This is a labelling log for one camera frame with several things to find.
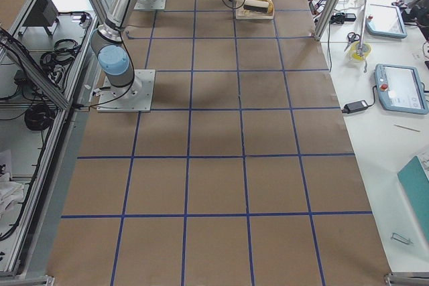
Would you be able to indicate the beige plastic dustpan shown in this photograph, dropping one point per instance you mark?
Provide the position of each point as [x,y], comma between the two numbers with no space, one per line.
[241,13]

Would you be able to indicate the scissors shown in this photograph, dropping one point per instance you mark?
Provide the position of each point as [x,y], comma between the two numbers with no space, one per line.
[351,38]

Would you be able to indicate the near teach pendant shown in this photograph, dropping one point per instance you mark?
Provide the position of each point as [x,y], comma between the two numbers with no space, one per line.
[400,89]

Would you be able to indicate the far teach pendant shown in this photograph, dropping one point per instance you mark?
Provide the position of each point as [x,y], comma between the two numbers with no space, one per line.
[385,21]

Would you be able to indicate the beige hand brush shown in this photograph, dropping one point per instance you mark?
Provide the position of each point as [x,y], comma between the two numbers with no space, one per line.
[255,5]

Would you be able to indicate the black electronics box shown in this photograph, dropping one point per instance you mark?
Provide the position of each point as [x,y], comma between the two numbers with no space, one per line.
[43,14]

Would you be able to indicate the aluminium frame rail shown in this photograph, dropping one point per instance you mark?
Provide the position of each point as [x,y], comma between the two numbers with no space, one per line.
[18,53]

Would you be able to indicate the yellow tape roll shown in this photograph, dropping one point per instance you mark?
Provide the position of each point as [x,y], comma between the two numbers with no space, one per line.
[357,53]

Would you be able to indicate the white cloth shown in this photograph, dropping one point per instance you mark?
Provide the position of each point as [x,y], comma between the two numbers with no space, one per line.
[11,193]

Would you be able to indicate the metal clip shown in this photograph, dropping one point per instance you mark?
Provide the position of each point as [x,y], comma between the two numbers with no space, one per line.
[402,239]

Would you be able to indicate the teach pendant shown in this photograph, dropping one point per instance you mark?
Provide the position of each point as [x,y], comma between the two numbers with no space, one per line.
[385,21]
[400,89]

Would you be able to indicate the black power brick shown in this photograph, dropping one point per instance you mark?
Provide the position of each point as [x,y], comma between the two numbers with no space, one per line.
[355,107]

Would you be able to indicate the teal book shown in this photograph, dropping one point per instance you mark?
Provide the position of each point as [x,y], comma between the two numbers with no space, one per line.
[414,181]

